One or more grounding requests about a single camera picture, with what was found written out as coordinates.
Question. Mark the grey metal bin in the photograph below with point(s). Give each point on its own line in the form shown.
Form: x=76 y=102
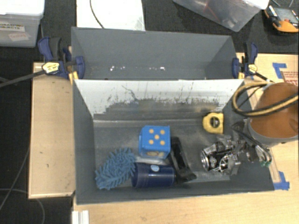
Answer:
x=149 y=52

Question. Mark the dark blue cylindrical cup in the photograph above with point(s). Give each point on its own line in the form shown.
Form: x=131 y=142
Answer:
x=151 y=177

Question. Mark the blue dice with yellow dots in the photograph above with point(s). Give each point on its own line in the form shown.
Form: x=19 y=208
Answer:
x=155 y=136

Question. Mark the blue chenille duster mitt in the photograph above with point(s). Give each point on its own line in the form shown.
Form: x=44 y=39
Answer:
x=114 y=169

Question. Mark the black stapler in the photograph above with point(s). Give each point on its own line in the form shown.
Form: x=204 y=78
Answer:
x=181 y=157

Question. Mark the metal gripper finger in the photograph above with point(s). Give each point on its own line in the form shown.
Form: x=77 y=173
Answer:
x=211 y=151
x=225 y=165

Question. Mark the pale wood board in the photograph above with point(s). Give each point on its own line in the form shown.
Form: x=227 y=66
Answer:
x=52 y=129

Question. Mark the yellow tape measure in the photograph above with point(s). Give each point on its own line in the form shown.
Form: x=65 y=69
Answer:
x=211 y=126

